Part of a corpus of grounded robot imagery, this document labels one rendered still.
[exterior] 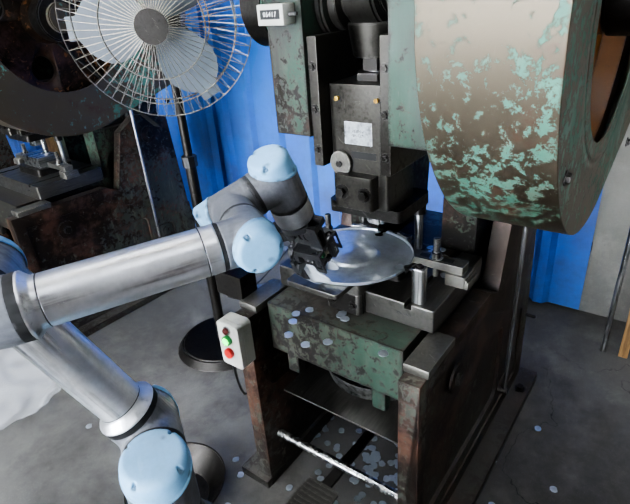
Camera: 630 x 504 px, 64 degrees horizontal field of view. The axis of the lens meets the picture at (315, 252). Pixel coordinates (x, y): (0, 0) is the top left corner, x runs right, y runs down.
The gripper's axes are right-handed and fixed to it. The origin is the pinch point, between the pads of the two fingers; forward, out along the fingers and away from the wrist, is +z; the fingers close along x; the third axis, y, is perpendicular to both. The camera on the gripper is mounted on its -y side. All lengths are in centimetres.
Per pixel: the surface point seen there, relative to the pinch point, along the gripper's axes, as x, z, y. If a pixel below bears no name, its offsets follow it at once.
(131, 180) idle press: 48, 43, -149
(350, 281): 2.7, 2.6, 6.2
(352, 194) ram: 20.3, -5.7, 0.0
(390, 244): 20.9, 11.0, 5.9
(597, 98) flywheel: 54, -10, 43
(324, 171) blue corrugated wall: 116, 90, -93
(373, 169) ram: 25.3, -9.6, 4.0
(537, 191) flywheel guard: 6, -29, 44
